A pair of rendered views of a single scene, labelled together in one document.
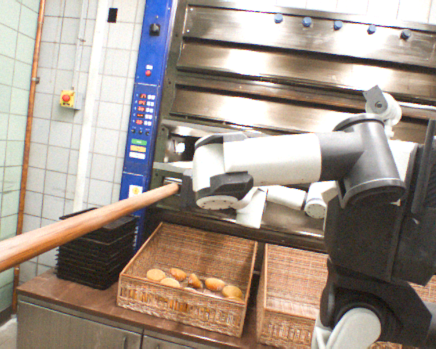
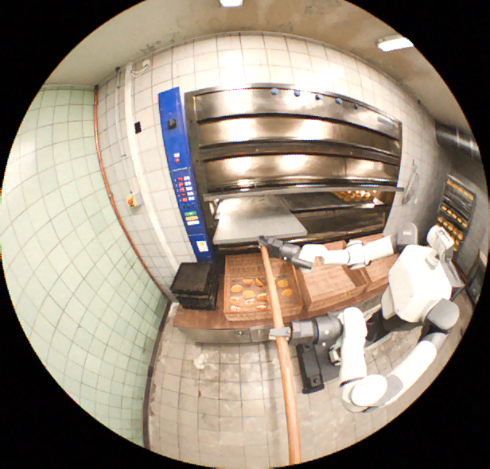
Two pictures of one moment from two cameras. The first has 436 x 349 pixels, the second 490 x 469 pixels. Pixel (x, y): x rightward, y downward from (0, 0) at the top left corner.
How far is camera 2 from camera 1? 0.84 m
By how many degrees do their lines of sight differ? 25
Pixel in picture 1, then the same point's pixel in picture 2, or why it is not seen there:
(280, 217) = not seen: hidden behind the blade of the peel
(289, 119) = (300, 168)
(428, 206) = not seen: hidden behind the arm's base
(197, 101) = (224, 168)
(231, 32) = (238, 106)
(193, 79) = (215, 152)
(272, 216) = not seen: hidden behind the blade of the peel
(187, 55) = (204, 134)
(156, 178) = (211, 231)
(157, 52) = (179, 141)
